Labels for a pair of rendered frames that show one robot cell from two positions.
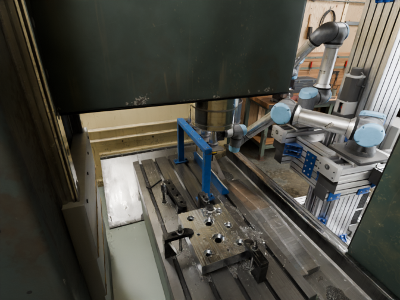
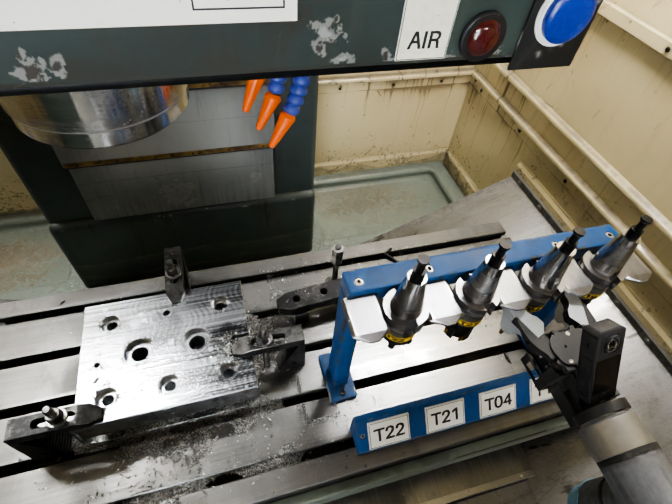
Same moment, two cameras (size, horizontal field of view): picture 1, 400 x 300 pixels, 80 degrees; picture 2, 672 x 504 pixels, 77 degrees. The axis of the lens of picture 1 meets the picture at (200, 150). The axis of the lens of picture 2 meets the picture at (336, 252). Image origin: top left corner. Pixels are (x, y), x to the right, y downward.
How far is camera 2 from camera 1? 1.11 m
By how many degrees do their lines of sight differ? 70
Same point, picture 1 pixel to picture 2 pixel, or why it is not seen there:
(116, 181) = (462, 222)
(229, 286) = (66, 379)
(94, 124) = (556, 95)
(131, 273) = not seen: hidden behind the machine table
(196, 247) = (133, 304)
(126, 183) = not seen: hidden behind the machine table
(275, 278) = (26, 491)
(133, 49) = not seen: outside the picture
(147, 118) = (653, 186)
